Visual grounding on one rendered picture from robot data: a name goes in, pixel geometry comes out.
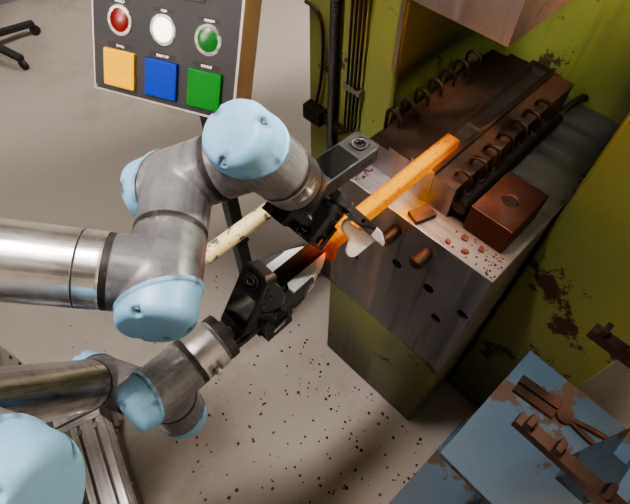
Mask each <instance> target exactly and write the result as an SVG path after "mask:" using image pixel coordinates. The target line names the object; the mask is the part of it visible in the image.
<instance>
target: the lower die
mask: <svg viewBox="0 0 630 504"><path fill-rule="evenodd" d="M477 62H478V60H477V61H476V62H474V63H473V64H472V65H470V66H469V67H470V70H469V74H468V77H467V78H465V77H464V74H465V71H466V69H465V70H463V71H462V72H461V73H459V74H458V75H457V81H456V85H455V87H452V86H451V85H452V82H453V79H451V80H450V81H449V82H447V83H446V84H445V85H444V91H443V95H442V97H439V91H440V88H439V89H438V90H437V91H435V92H434V93H433V94H431V95H430V104H429V107H426V106H425V104H426V99H427V98H426V99H424V100H423V101H422V102H420V103H419V104H418V105H416V115H415V117H411V115H412V110H413V109H411V110H410V111H408V112H407V113H406V114H404V115H403V116H402V123H401V128H397V123H398V120H396V121H395V122H393V123H392V124H391V125H389V126H388V127H387V128H385V129H384V130H383V131H381V132H380V133H379V134H377V135H376V136H375V137H373V138H372V139H371V141H373V142H374V143H376V144H377V145H379V148H378V154H377V160H376V161H375V162H374V163H373V164H371V165H372V166H373V167H375V168H376V169H378V170H379V171H381V172H382V173H383V174H385V175H386V176H388V177H389V178H393V177H394V176H395V175H396V174H398V173H399V172H400V171H401V170H403V169H404V168H405V167H406V166H408V165H409V164H410V163H411V162H413V161H414V160H415V159H416V158H418V157H419V156H420V155H421V154H423V153H424V152H425V151H426V150H428V149H429V148H430V147H431V146H433V145H434V144H435V143H436V142H438V141H439V140H440V139H441V138H443V137H444V136H445V135H446V134H448V133H450V132H451V131H452V130H453V129H455V128H456V127H457V126H458V125H460V124H461V123H462V122H463V121H464V120H466V119H467V118H468V117H469V116H471V115H472V114H473V113H474V112H476V111H477V110H478V109H479V108H480V107H482V106H483V105H484V104H485V103H487V102H488V101H489V100H490V99H492V98H493V97H494V96H495V95H496V94H498V93H499V92H500V91H501V90H503V89H504V88H505V87H506V86H508V85H509V84H510V83H511V82H513V81H514V80H515V79H516V78H517V77H519V76H520V75H521V74H522V73H524V72H525V71H526V70H527V69H529V68H530V67H531V66H534V67H536V68H538V69H540V70H542V71H544V72H547V73H545V74H544V75H543V76H542V77H541V78H539V79H538V80H537V81H536V82H535V83H533V84H532V85H531V86H530V87H529V88H527V89H526V90H525V91H524V92H523V93H522V94H520V95H519V96H518V97H517V98H516V99H514V100H513V101H512V102H511V103H510V104H508V105H507V106H506V107H505V108H504V109H503V110H501V111H500V112H499V113H498V114H497V115H495V116H494V117H493V118H492V119H491V120H489V121H488V122H487V123H486V124H485V125H484V126H482V127H481V128H480V129H479V130H478V131H476V132H475V133H474V134H473V135H472V136H470V137H469V138H468V139H467V140H466V141H464V142H463V143H462V144H461V145H460V146H459V147H457V148H456V149H455V150H454V151H453V152H451V153H450V154H449V155H448V156H447V157H445V158H444V159H443V160H442V161H441V162H440V163H438V164H437V165H436V166H435V167H434V168H432V169H431V170H430V172H429V175H428V174H426V175H425V176H424V177H423V178H421V179H420V180H419V181H418V182H417V183H415V184H414V185H413V186H412V187H411V188H409V189H408V191H410V192H411V193H413V194H414V195H415V196H417V197H418V198H420V199H421V200H423V201H424V202H426V203H427V204H428V203H429V204H430V206H431V207H433V208H434V209H436V210H437V211H439V212H440V213H441V214H443V215H444V216H446V217H447V216H448V215H449V214H450V213H451V212H452V211H453V210H454V209H453V206H452V203H453V202H454V201H455V200H456V199H457V198H458V197H459V196H460V195H461V194H462V193H464V191H465V190H466V189H467V186H468V184H469V179H468V177H467V176H466V175H465V174H463V173H459V174H458V176H454V172H455V171H456V170H457V169H459V168H462V169H466V170H467V171H469V172H470V173H471V174H472V176H473V178H474V183H475V182H476V181H477V180H478V179H479V177H481V174H482V172H483V169H484V166H483V164H482V163H481V162H480V161H478V160H474V161H473V163H469V162H468V161H469V159H470V158H471V157H472V156H476V155H477V156H480V157H482V158H484V159H485V160H486V162H487V163H488V170H489V169H490V168H491V167H492V166H493V165H494V164H495V161H496V159H497V157H498V153H497V151H496V150H495V149H493V148H491V147H489V148H488V149H487V150H486V151H483V147H484V146H485V145H486V144H488V143H493V144H496V145H497V146H499V148H500V149H501V151H502V157H503V156H504V155H505V154H506V153H507V152H508V150H509V148H510V146H511V140H510V138H509V137H507V136H505V135H503V136H501V138H500V139H497V138H496V136H497V134H498V133H500V132H502V131H507V132H509V133H511V134H512V135H513V136H514V137H515V140H516V144H517V143H518V142H519V141H520V140H521V138H522V136H523V134H524V128H523V127H522V126H521V125H520V124H515V125H514V126H513V128H511V127H509V125H510V123H511V122H512V121H514V120H521V121H523V122H525V123H526V124H527V126H528V128H529V132H531V130H533V128H534V125H535V123H536V121H537V117H536V116H535V115H534V114H533V113H527V114H526V116H525V117H524V116H522V113H523V112H524V111H525V110H526V109H534V110H536V111H538V112H539V113H540V115H541V122H542V120H543V119H545V117H546V115H547V113H548V110H549V106H548V105H547V104H546V103H544V102H540V103H539V104H538V106H535V105H534V103H535V101H536V100H537V99H539V98H546V99H548V100H549V101H551V103H552V104H553V112H557V111H558V110H561V108H562V106H563V105H564V103H565V101H566V99H567V97H568V95H569V93H570V91H571V89H572V87H573V86H574V84H573V83H571V82H569V81H567V80H565V79H563V78H561V77H559V76H557V75H555V74H554V72H555V70H553V69H551V68H549V67H547V66H545V65H543V64H541V63H539V62H537V61H535V60H532V61H531V62H527V61H525V60H523V59H521V58H519V57H517V56H515V55H513V54H510V55H508V56H505V55H503V54H501V53H499V52H497V51H495V50H493V49H492V50H490V51H489V52H488V53H486V54H485V55H484V56H482V62H481V65H480V68H476V65H477Z"/></svg>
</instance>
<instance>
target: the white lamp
mask: <svg viewBox="0 0 630 504"><path fill-rule="evenodd" d="M153 33H154V35H155V37H156V38H157V39H158V40H159V41H161V42H167V41H169V40H170V39H171V37H172V26H171V24H170V22H169V21H168V20H167V19H165V18H158V19H156V20H155V22H154V24H153Z"/></svg>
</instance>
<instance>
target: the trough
mask: <svg viewBox="0 0 630 504"><path fill-rule="evenodd" d="M545 73H547V72H544V71H542V70H540V69H538V68H536V67H534V66H531V67H530V68H529V69H527V70H526V71H525V72H524V73H522V74H521V75H520V76H519V77H517V78H516V79H515V80H514V81H513V82H511V83H510V84H509V85H508V86H506V87H505V88H504V89H503V90H501V91H500V92H499V93H498V94H496V95H495V96H494V97H493V98H492V99H490V100H489V101H488V102H487V103H485V104H484V105H483V106H482V107H480V108H479V109H478V110H477V111H476V112H474V113H473V114H472V115H471V116H469V117H468V118H467V119H466V120H464V121H463V122H462V123H461V124H460V125H458V126H457V127H456V128H455V129H453V130H452V131H451V132H450V133H449V134H450V135H452V136H454V137H455V138H457V139H459V140H460V142H459V145H458V147H459V146H460V145H461V144H462V143H463V142H464V141H466V140H467V139H468V138H469V137H470V136H472V135H473V134H474V133H475V132H476V131H478V130H479V129H480V128H481V127H482V126H484V125H485V124H486V123H487V122H488V121H489V120H491V119H492V118H493V117H494V116H495V115H497V114H498V113H499V112H500V111H501V110H503V109H504V108H505V107H506V106H507V105H508V104H510V103H511V102H512V101H513V100H514V99H516V98H517V97H518V96H519V95H520V94H522V93H523V92H524V91H525V90H526V89H527V88H529V87H530V86H531V85H532V84H533V83H535V82H536V81H537V80H538V79H539V78H541V77H542V76H543V75H544V74H545Z"/></svg>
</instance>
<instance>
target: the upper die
mask: <svg viewBox="0 0 630 504"><path fill-rule="evenodd" d="M412 1H414V2H416V3H419V4H421V5H423V6H425V7H427V8H429V9H431V10H433V11H435V12H437V13H439V14H441V15H443V16H445V17H447V18H449V19H451V20H453V21H455V22H457V23H459V24H461V25H463V26H465V27H467V28H469V29H471V30H473V31H476V32H478V33H480V34H482V35H484V36H486V37H488V38H490V39H492V40H494V41H496V42H498V43H500V44H502V45H504V46H506V47H509V46H511V45H512V44H513V43H514V42H516V41H517V40H518V39H520V38H521V37H522V36H524V35H525V34H526V33H528V32H529V31H530V30H532V29H533V28H534V27H536V26H537V25H538V24H540V23H541V22H542V21H544V20H545V19H546V18H547V17H549V16H550V15H551V14H553V13H554V12H555V11H557V10H558V9H559V8H561V7H562V6H563V5H565V4H566V3H567V2H569V1H570V0H412Z"/></svg>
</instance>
